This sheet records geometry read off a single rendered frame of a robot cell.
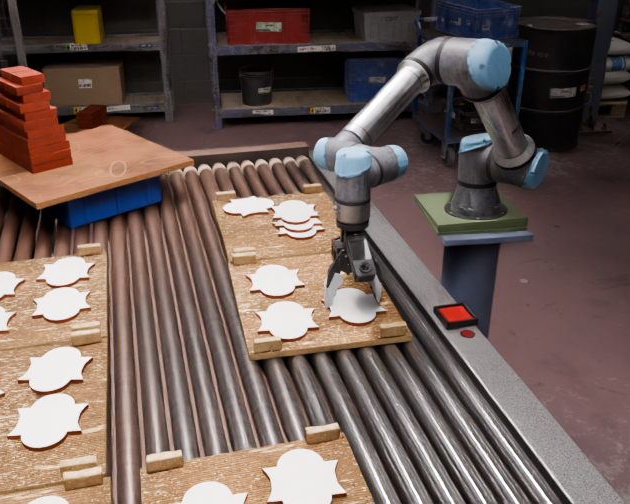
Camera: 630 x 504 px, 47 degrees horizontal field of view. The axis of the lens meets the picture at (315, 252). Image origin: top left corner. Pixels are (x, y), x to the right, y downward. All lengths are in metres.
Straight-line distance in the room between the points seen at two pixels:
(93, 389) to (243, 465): 0.36
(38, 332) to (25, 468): 0.42
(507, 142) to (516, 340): 1.49
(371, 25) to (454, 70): 4.32
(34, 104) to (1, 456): 1.16
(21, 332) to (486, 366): 0.98
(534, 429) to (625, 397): 1.76
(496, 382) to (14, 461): 0.89
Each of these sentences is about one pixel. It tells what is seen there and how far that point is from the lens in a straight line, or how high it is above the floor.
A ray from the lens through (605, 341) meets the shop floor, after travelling 3.47.
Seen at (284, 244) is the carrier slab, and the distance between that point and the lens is 1.94.
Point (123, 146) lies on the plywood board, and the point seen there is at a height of 1.04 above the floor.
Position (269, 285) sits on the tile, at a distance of 1.73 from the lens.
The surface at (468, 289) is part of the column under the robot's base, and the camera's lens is 2.32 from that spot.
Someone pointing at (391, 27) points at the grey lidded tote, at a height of 0.75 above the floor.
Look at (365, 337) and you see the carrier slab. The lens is 1.56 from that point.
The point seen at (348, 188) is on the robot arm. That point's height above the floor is 1.23.
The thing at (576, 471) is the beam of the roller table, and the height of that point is 0.92.
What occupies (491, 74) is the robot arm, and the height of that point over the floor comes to 1.39.
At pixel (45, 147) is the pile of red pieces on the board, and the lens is 2.27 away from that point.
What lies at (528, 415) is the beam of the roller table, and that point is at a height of 0.91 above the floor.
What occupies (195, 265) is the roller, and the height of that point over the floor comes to 0.92.
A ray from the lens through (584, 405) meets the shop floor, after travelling 3.05.
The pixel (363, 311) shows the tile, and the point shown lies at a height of 0.95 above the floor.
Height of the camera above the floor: 1.79
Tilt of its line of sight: 27 degrees down
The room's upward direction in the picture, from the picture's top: straight up
